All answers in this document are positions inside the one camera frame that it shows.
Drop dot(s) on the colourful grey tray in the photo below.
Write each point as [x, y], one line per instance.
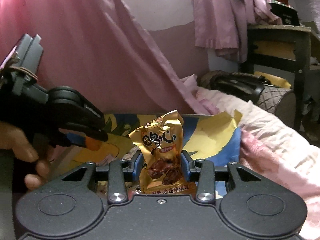
[216, 138]

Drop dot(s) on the black box on table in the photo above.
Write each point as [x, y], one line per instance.
[286, 12]

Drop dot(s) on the pink floral bedsheet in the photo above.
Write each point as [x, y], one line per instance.
[270, 148]

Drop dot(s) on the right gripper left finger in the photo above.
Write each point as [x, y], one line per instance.
[117, 173]

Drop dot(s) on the black bag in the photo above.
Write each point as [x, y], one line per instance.
[247, 87]

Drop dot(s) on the small orange fruit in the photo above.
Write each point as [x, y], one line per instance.
[93, 144]

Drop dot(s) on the purple tied curtain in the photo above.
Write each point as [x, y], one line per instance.
[221, 25]

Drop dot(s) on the left hand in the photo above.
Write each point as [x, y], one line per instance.
[33, 168]

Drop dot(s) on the dark wooden side table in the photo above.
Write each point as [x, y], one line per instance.
[284, 47]

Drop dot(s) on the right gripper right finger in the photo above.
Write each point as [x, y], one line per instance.
[209, 179]

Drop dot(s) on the gold snack packet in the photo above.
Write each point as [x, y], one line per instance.
[161, 143]

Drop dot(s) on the grey checkered cushion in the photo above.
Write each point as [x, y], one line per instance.
[280, 102]

